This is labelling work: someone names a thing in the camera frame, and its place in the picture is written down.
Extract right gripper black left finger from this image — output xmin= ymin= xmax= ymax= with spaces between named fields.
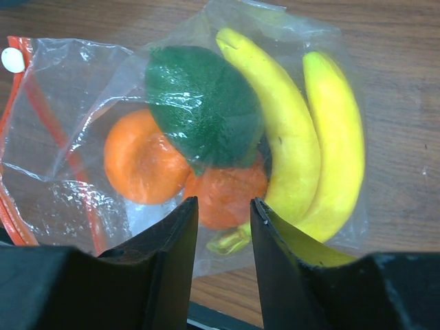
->
xmin=1 ymin=197 xmax=198 ymax=329

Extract yellow fake banana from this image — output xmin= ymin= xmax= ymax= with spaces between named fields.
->
xmin=206 ymin=27 xmax=322 ymax=255
xmin=293 ymin=51 xmax=366 ymax=267

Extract orange fake fruit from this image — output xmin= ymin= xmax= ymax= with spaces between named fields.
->
xmin=104 ymin=108 xmax=190 ymax=205

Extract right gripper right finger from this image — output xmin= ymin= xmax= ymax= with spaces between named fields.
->
xmin=250 ymin=199 xmax=439 ymax=329

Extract small orange fake pumpkin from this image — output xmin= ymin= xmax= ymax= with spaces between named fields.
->
xmin=184 ymin=153 xmax=268 ymax=230

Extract clear zip top bag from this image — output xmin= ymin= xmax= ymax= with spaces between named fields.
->
xmin=1 ymin=1 xmax=368 ymax=277

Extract green fake lime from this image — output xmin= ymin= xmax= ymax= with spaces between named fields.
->
xmin=145 ymin=45 xmax=264 ymax=175

